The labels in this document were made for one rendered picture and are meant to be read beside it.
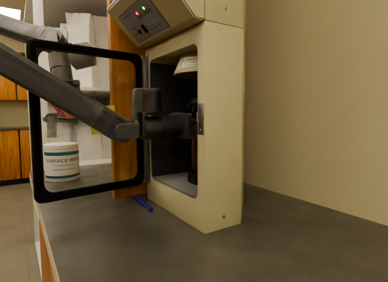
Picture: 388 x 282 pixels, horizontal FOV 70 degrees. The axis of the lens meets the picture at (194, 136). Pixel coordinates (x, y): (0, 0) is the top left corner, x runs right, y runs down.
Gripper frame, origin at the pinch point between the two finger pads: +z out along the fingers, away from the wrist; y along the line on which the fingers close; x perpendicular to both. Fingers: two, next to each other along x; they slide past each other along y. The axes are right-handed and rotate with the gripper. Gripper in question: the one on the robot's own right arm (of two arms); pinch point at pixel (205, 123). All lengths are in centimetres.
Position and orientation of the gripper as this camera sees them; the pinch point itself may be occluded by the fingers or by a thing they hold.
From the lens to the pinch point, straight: 78.9
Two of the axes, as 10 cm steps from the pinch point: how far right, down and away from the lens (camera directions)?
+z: 8.4, -0.8, 5.4
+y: -5.4, -0.7, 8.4
